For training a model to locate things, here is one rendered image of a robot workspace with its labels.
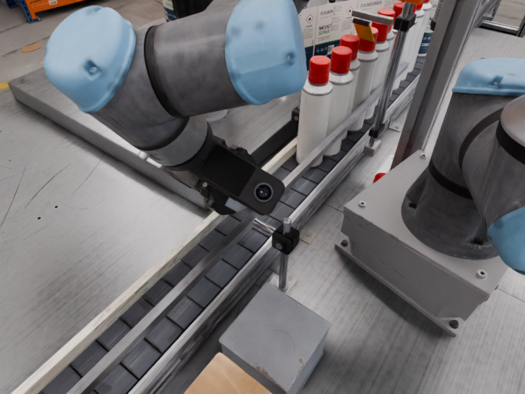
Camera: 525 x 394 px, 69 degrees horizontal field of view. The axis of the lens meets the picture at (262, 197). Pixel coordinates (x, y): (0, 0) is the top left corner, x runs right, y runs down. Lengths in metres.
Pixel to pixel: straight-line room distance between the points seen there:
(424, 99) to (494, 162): 0.37
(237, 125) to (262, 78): 0.56
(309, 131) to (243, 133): 0.19
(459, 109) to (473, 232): 0.16
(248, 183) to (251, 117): 0.44
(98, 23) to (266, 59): 0.13
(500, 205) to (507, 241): 0.03
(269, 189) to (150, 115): 0.17
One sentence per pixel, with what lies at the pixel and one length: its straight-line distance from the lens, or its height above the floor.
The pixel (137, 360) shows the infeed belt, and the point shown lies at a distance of 0.54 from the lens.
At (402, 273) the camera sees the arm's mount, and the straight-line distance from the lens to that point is 0.61.
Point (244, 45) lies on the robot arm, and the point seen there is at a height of 1.25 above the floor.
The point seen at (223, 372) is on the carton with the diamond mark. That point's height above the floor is 1.12.
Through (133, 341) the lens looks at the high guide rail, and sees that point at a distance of 0.46.
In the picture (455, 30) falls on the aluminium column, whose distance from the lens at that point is 0.67.
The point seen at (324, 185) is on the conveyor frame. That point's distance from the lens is 0.70.
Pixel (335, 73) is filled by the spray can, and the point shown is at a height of 1.05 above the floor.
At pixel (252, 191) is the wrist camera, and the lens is 0.43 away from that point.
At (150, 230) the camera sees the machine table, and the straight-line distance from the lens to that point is 0.71.
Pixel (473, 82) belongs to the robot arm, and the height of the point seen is 1.16.
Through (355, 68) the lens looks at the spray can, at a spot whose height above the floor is 1.04.
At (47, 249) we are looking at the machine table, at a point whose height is 0.83.
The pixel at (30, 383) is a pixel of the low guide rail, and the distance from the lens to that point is 0.53.
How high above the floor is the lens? 1.36
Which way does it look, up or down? 46 degrees down
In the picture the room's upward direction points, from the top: straight up
